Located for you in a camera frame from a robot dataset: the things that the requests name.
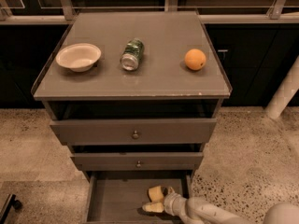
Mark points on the metal railing frame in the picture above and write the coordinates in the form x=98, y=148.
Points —
x=209, y=11

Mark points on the top drawer knob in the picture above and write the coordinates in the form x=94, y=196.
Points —
x=135, y=135

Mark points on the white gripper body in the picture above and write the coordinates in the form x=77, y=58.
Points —
x=171, y=202

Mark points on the black caster wheel base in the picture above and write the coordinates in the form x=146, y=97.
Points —
x=10, y=202

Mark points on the green soda can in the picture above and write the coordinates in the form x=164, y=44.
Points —
x=132, y=55

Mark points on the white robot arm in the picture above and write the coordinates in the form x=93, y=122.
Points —
x=250, y=170

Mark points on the yellow sponge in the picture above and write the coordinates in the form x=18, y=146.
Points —
x=156, y=194

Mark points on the grey drawer cabinet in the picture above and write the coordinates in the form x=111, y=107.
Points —
x=162, y=87

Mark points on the white bowl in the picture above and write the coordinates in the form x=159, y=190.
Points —
x=79, y=57

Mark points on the grey drawer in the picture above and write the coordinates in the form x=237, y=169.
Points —
x=116, y=197
x=78, y=132
x=127, y=161

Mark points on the grey bottom drawer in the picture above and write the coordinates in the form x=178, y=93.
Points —
x=116, y=197

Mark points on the orange fruit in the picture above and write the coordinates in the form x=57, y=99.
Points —
x=195, y=59

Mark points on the grey middle drawer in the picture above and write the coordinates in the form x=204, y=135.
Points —
x=127, y=161

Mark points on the grey top drawer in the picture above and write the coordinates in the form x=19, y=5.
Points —
x=78, y=132

